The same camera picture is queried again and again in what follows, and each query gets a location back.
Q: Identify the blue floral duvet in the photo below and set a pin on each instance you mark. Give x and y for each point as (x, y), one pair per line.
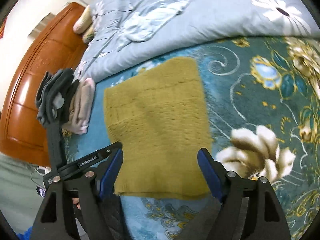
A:
(200, 22)

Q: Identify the folded beige pink garment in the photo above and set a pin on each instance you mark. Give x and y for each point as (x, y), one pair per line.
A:
(81, 105)

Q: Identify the white power adapter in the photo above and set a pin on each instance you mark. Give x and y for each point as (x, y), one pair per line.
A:
(41, 171)

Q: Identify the cream floral pillow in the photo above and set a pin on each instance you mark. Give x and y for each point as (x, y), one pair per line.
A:
(88, 35)
(83, 21)

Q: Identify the person's left hand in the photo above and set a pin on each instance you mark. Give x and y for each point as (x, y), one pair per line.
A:
(75, 202)

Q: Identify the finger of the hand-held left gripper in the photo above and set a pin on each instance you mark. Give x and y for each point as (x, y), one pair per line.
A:
(56, 145)
(112, 148)

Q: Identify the wooden headboard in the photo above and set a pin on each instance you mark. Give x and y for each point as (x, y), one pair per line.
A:
(32, 80)

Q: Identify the small dark device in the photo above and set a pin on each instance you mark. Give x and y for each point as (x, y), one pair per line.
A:
(40, 192)

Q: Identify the light blue garment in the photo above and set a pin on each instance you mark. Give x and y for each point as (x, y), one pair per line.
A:
(145, 25)

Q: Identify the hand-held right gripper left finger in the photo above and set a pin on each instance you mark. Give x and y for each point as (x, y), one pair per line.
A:
(110, 177)

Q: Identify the teal floral bed sheet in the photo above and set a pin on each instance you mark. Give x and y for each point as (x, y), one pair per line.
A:
(250, 105)

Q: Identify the olive green knitted sweater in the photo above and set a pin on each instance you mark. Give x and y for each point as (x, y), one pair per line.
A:
(160, 120)

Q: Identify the folded dark grey garment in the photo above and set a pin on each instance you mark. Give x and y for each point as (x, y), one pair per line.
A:
(55, 92)

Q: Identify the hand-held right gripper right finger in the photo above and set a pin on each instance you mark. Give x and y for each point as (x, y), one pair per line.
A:
(210, 175)

